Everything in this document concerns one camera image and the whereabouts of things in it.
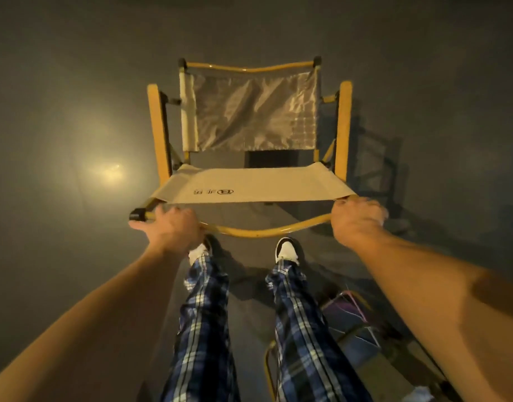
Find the person's right hand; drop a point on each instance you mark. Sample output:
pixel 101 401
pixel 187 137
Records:
pixel 357 223

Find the person's left hand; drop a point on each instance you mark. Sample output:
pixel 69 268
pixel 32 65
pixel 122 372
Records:
pixel 172 232

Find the person's left forearm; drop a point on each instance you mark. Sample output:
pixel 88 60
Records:
pixel 85 326

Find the person's right forearm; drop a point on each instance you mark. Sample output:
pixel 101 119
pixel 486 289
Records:
pixel 449 301

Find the person's left shoe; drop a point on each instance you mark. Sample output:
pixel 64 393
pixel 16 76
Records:
pixel 198 255

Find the person's shoe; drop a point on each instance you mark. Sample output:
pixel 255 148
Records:
pixel 288 251
pixel 198 255

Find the person's right shoe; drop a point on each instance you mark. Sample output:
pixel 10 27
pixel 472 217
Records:
pixel 288 251

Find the blue plaid trousers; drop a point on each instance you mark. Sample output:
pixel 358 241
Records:
pixel 202 330

